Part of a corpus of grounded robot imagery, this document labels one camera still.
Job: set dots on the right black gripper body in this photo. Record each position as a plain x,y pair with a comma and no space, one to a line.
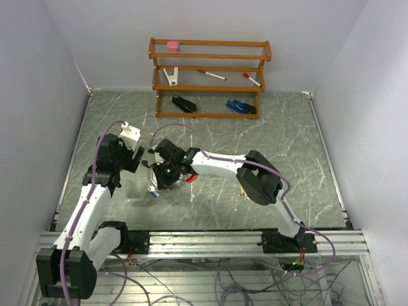
166,172

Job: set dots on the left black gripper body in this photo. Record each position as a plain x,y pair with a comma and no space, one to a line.
125,161

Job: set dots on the grey keyring disc with rings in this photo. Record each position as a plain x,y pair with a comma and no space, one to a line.
163,180

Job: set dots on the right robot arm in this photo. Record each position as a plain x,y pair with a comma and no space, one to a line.
260,180

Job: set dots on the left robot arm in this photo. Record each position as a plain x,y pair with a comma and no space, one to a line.
68,269

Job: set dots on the black key tag on disc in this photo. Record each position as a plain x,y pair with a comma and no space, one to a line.
145,163

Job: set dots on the red key tag on disc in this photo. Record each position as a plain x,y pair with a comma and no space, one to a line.
191,178

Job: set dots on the black stapler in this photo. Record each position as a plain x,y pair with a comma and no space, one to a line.
184,104

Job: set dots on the green tag key bunch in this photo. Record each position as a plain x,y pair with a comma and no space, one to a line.
242,195

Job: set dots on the white clip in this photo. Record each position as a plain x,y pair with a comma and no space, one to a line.
172,79

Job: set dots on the blue stapler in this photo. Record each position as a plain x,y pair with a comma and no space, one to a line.
240,107

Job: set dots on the red white marker left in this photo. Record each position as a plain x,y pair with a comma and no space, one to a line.
211,74

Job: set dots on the red white marker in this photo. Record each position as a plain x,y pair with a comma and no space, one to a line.
211,74
247,76

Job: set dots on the red white marker right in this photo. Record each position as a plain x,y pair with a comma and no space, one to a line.
247,76

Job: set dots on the pink eraser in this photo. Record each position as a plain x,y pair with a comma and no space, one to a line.
173,46

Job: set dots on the wooden shelf rack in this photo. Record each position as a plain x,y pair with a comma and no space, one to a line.
229,59

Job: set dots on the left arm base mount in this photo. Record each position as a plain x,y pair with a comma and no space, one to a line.
138,242

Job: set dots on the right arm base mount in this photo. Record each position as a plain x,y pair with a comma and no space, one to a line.
272,242

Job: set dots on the aluminium rail frame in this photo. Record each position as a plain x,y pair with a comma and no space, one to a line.
243,244

